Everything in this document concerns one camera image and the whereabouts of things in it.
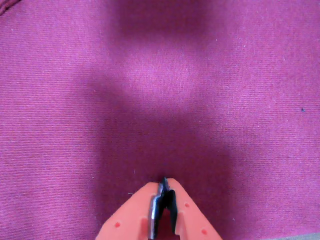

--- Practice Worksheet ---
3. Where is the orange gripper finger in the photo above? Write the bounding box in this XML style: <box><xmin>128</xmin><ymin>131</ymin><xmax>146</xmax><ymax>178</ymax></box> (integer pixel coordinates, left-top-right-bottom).
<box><xmin>158</xmin><ymin>176</ymin><xmax>224</xmax><ymax>240</ymax></box>
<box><xmin>94</xmin><ymin>181</ymin><xmax>164</xmax><ymax>240</ymax></box>

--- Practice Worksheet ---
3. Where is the dark red cloth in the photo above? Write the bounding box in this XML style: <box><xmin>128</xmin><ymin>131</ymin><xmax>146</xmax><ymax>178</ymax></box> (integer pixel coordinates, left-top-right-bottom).
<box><xmin>0</xmin><ymin>0</ymin><xmax>320</xmax><ymax>240</ymax></box>

